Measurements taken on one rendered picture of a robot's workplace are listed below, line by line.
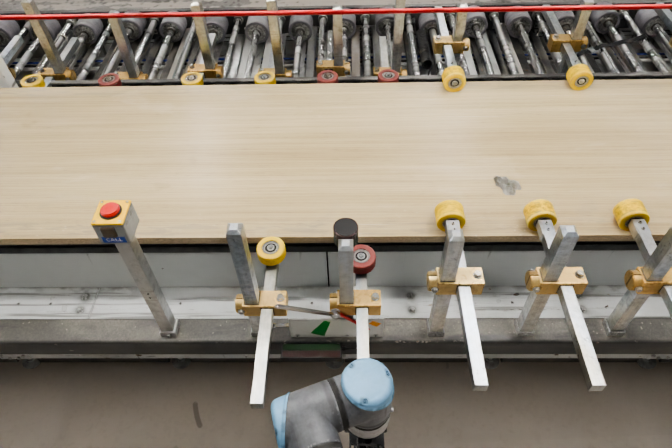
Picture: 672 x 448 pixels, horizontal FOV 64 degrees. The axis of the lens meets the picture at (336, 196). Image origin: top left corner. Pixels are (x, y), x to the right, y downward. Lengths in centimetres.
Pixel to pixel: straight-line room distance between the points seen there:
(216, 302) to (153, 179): 44
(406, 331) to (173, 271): 74
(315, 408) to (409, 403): 131
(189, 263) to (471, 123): 104
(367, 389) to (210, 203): 88
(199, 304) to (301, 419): 89
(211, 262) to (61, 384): 106
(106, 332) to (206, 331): 29
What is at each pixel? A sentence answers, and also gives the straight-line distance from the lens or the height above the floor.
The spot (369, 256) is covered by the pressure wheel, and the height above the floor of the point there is 90.
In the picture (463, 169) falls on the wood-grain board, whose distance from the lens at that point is 173.
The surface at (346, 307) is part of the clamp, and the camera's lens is 143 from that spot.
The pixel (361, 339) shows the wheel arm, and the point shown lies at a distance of 139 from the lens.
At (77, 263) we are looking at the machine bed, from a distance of 185.
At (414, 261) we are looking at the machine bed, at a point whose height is 75.
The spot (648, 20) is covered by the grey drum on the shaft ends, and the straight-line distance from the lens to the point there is 287.
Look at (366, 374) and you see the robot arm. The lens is 98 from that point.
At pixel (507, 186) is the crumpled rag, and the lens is 169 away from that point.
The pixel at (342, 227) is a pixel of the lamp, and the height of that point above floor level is 111.
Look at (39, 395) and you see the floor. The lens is 258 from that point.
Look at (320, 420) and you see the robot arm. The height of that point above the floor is 118.
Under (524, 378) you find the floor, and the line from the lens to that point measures 239.
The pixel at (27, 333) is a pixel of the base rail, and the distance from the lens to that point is 183.
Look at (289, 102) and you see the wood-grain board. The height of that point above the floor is 90.
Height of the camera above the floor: 209
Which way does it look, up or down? 47 degrees down
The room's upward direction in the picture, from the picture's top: 2 degrees counter-clockwise
